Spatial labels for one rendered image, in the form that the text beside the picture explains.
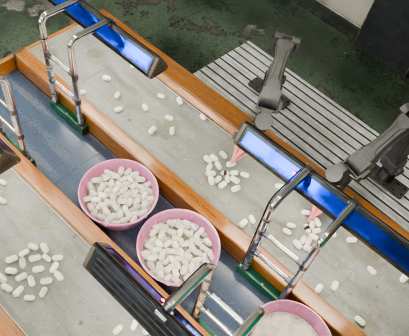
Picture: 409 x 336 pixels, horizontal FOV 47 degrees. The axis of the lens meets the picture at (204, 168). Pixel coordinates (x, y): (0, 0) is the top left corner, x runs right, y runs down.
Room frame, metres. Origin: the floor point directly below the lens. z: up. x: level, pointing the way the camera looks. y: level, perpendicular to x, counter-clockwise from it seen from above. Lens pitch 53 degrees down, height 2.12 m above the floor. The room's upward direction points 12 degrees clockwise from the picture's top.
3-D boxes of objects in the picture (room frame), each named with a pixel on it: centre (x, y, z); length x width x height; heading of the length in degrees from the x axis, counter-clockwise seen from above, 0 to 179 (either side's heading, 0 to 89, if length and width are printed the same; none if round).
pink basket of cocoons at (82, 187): (0.84, 0.26, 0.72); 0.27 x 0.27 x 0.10
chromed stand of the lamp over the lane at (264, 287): (0.72, -0.30, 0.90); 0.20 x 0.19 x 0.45; 57
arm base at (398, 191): (1.20, -0.70, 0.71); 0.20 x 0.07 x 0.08; 54
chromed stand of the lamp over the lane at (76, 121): (1.24, 0.51, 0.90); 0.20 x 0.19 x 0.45; 57
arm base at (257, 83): (1.55, -0.21, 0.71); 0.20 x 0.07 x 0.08; 54
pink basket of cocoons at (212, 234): (0.69, 0.03, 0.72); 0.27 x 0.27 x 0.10
